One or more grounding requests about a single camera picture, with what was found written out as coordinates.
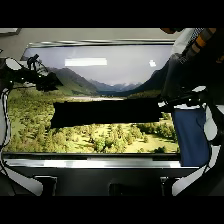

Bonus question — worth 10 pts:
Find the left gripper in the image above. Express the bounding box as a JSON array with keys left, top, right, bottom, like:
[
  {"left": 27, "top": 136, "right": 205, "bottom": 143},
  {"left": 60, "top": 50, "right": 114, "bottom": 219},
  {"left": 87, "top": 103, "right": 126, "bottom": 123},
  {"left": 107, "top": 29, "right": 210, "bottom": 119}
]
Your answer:
[{"left": 35, "top": 72, "right": 64, "bottom": 93}]

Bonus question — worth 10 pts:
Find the black garment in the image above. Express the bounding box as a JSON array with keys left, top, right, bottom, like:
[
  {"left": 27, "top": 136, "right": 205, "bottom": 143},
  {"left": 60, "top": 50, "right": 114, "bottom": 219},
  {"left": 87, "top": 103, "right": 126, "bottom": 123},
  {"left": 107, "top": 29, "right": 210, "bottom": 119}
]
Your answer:
[
  {"left": 49, "top": 97, "right": 165, "bottom": 130},
  {"left": 186, "top": 29, "right": 224, "bottom": 88}
]

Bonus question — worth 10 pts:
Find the white garment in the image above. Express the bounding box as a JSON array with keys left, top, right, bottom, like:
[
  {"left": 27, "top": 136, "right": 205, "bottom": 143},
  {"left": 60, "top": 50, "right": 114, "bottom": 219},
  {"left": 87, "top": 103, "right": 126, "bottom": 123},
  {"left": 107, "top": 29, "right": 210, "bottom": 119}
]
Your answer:
[{"left": 173, "top": 27, "right": 196, "bottom": 56}]

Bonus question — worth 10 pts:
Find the blue garment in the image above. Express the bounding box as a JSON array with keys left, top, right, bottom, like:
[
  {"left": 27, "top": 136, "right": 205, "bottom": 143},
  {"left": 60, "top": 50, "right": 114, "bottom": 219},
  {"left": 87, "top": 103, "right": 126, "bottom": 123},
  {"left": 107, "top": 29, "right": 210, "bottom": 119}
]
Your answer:
[{"left": 172, "top": 105, "right": 212, "bottom": 168}]

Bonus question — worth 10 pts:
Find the striped garment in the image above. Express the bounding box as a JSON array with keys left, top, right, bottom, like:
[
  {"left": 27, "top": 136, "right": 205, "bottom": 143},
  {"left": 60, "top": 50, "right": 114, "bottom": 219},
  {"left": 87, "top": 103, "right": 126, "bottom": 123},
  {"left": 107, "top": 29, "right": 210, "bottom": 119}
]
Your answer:
[{"left": 179, "top": 27, "right": 218, "bottom": 64}]

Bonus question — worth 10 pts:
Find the silver frame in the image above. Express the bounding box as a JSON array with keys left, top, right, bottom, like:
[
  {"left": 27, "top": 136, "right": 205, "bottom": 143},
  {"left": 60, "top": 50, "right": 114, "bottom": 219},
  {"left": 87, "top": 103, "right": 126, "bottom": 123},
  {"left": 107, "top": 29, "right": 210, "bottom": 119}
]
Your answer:
[{"left": 0, "top": 155, "right": 201, "bottom": 197}]

